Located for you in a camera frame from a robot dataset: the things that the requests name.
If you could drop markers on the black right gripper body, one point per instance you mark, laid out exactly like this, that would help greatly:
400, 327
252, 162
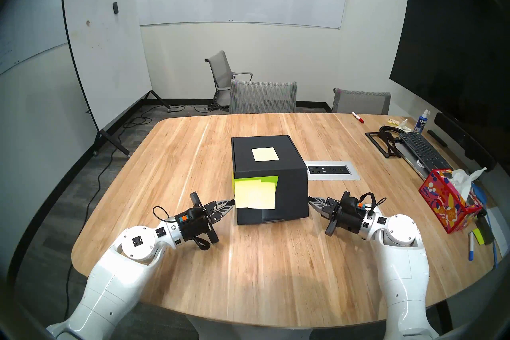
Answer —
348, 221

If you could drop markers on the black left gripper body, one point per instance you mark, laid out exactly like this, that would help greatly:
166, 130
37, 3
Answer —
195, 229

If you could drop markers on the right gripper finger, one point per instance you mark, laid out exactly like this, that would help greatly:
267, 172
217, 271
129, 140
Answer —
328, 201
324, 211

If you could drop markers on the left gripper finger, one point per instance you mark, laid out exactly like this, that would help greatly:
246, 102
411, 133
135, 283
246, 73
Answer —
218, 215
219, 205

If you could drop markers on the black cardboard box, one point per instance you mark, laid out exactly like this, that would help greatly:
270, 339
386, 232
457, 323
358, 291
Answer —
291, 195

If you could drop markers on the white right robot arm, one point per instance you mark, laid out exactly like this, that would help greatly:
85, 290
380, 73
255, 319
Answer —
402, 275

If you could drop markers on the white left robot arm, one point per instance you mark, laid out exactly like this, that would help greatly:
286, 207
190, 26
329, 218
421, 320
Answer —
119, 275

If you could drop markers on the red floral tissue box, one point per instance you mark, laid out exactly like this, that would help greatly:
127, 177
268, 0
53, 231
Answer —
446, 199

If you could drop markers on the silver table power outlet panel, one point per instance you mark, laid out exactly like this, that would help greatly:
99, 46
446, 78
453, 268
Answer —
334, 170

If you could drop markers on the neon green sticky note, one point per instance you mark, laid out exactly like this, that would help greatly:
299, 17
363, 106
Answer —
247, 178

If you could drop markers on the pale yellow sticky note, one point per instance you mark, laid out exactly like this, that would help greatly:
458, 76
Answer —
265, 154

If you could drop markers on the black keyboard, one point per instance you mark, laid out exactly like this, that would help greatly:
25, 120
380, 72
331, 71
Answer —
422, 150
414, 168

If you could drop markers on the red whiteboard marker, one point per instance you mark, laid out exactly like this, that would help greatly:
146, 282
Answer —
357, 117

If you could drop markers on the grey fabric chair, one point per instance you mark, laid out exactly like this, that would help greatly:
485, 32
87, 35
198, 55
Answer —
360, 102

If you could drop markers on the crumpled white tissue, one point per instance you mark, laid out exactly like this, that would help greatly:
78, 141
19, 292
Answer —
404, 125

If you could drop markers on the grey mesh chair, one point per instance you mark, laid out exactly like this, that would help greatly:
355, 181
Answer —
263, 98

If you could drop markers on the whiteboard cleaner spray bottle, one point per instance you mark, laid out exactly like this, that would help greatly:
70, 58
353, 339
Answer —
420, 124

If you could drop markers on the blue whiteboard marker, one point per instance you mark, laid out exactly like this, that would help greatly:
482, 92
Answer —
471, 243

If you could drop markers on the yellow sticky note pad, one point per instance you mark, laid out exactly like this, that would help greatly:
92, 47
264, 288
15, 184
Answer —
478, 237

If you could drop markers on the large black whiteboard eraser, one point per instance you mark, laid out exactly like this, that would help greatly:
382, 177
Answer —
487, 229

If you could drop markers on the grey office chair with armrests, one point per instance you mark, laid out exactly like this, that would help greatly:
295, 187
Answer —
221, 66

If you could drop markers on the black video bar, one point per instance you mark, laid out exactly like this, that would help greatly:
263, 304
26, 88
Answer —
462, 140

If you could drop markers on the white paper sheet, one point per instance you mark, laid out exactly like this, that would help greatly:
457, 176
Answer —
501, 227

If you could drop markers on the rolling whiteboard on black stand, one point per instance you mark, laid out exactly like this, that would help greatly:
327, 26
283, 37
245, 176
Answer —
107, 56

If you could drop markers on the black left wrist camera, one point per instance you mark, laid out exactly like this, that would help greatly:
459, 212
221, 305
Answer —
194, 214

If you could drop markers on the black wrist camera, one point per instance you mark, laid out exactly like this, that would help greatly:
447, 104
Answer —
194, 214
356, 204

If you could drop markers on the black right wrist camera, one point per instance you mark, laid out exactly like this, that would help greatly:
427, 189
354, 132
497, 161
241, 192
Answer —
356, 204

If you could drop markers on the large black wall screen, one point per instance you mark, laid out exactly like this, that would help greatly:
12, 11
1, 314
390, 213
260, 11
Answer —
450, 44

